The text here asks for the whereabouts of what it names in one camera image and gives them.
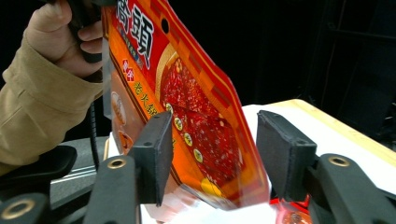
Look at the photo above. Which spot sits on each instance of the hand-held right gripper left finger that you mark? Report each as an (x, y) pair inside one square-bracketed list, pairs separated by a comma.
[(154, 155)]

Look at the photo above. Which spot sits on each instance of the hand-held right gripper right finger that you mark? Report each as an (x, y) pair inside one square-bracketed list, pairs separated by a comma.
[(285, 152)]

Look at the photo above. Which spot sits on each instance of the orange red seasoning packet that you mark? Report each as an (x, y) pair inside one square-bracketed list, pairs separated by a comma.
[(199, 102)]

